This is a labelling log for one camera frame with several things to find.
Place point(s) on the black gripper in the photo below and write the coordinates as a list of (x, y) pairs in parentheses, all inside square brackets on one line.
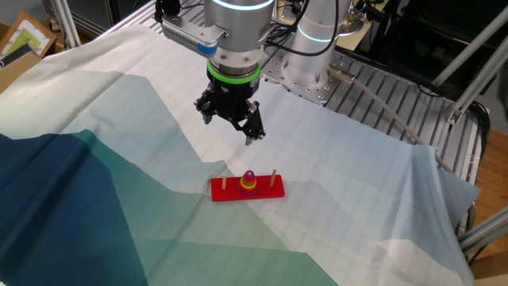
[(234, 99)]

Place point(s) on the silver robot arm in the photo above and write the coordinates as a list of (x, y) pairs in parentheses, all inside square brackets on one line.
[(238, 28)]

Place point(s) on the red Hanoi base with pegs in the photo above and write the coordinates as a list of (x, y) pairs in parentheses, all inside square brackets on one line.
[(270, 192)]

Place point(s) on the silver robot mounting plate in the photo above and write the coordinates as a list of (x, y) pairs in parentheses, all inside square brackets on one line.
[(317, 89)]

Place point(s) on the blue green white tablecloth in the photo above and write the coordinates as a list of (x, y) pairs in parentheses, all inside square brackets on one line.
[(119, 178)]

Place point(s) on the tan wooden board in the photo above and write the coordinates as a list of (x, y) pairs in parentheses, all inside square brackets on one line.
[(365, 39)]

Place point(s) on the black chair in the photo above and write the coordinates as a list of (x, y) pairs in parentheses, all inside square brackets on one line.
[(428, 35)]

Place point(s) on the brown cardboard box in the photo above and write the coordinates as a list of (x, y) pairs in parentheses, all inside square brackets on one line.
[(16, 73)]

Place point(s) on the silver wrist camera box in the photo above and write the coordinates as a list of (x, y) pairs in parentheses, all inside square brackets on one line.
[(186, 33)]

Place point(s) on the aluminium frame post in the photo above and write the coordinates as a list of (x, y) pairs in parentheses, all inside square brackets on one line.
[(65, 20), (480, 84), (484, 232)]

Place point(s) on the wooden picture frame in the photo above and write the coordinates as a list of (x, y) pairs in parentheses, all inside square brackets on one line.
[(24, 37)]

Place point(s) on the thin aluminium frame brace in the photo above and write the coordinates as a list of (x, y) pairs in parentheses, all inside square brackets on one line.
[(470, 50)]

